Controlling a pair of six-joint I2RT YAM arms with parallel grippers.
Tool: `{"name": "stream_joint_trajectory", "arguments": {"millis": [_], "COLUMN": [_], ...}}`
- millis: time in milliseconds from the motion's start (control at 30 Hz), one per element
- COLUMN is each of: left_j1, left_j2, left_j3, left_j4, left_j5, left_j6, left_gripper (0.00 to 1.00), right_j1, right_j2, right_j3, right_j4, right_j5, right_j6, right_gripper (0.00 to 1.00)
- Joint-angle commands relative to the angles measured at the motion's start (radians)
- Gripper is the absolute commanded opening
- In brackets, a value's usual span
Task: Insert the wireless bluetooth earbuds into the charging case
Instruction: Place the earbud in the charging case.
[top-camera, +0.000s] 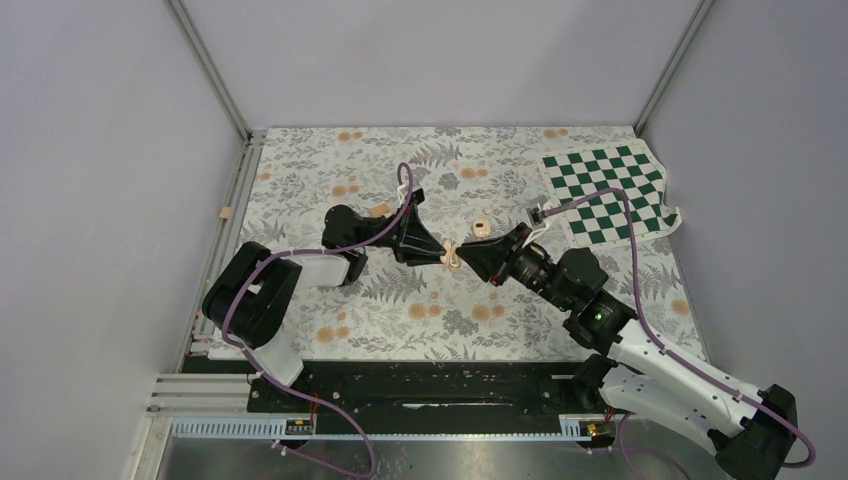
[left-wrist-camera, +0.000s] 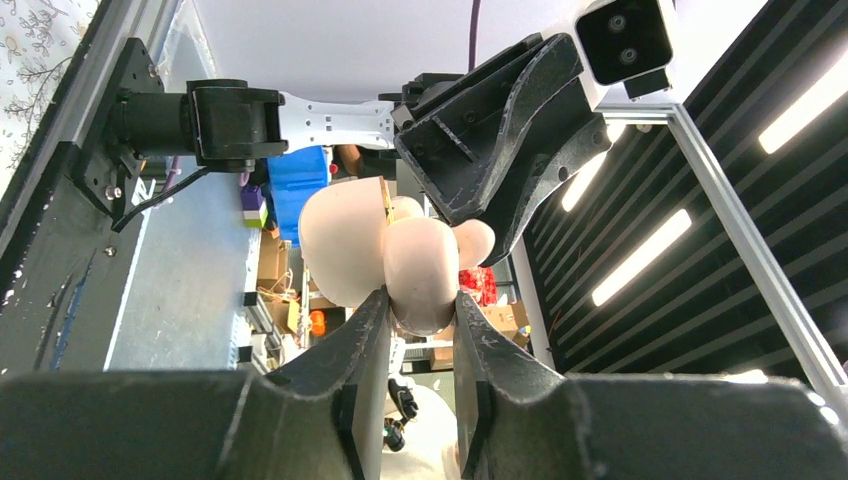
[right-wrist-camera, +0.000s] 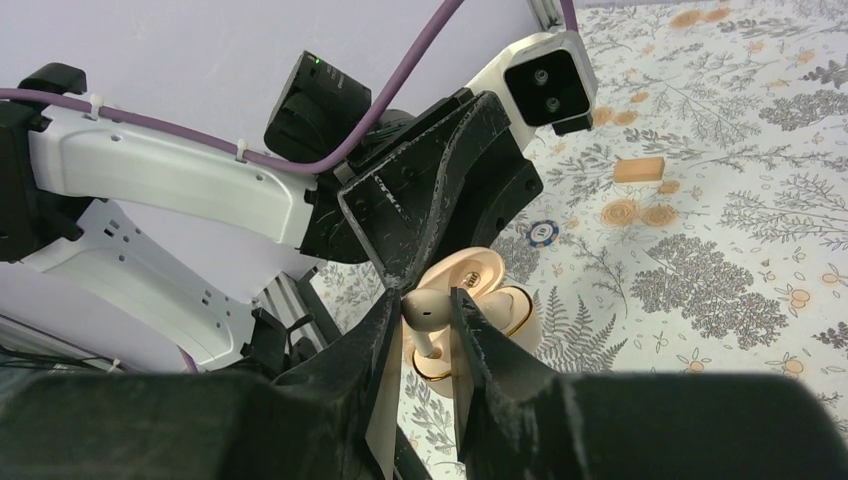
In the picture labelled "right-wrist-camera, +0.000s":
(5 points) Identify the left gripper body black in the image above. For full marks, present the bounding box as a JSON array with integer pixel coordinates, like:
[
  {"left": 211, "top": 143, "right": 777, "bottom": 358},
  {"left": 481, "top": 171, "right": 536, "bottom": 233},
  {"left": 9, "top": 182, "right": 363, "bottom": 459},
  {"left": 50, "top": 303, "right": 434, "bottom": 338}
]
[{"left": 299, "top": 89, "right": 474, "bottom": 264}]

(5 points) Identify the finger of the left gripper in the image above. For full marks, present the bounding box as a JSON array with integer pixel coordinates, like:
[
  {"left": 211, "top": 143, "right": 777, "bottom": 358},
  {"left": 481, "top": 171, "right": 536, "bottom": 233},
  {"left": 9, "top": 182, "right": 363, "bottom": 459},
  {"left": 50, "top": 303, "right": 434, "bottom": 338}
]
[{"left": 338, "top": 91, "right": 543, "bottom": 291}]

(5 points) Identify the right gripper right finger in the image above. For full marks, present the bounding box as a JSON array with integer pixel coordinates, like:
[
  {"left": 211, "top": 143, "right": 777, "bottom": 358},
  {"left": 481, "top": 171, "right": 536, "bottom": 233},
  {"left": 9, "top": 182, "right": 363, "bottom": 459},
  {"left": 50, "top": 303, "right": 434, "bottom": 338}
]
[{"left": 450, "top": 288, "right": 847, "bottom": 479}]

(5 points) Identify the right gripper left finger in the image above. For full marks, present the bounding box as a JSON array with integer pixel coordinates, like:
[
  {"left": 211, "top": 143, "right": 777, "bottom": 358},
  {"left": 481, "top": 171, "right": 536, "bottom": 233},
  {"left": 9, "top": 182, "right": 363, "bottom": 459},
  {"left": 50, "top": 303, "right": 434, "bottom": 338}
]
[{"left": 1, "top": 288, "right": 402, "bottom": 479}]

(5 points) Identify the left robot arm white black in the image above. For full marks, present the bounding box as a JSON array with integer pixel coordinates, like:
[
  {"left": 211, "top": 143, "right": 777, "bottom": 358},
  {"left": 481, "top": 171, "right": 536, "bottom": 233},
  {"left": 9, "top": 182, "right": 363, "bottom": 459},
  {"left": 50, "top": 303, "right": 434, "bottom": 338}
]
[{"left": 1, "top": 62, "right": 542, "bottom": 371}]

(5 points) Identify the blue poker chip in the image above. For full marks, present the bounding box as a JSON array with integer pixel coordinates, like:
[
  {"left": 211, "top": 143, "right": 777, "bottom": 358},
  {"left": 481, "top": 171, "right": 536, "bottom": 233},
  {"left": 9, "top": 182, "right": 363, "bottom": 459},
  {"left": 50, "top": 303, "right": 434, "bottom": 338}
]
[{"left": 525, "top": 220, "right": 560, "bottom": 248}]

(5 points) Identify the floral patterned table mat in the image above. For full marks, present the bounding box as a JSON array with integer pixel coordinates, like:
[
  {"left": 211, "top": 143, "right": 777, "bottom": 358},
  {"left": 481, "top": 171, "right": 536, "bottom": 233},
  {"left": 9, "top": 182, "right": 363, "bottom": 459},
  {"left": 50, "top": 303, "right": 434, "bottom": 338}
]
[{"left": 311, "top": 0, "right": 848, "bottom": 480}]

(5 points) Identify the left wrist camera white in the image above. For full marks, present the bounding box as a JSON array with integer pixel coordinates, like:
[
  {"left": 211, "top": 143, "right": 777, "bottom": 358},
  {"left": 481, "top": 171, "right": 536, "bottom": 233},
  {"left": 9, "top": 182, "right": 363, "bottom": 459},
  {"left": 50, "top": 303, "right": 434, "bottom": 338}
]
[{"left": 465, "top": 30, "right": 598, "bottom": 150}]

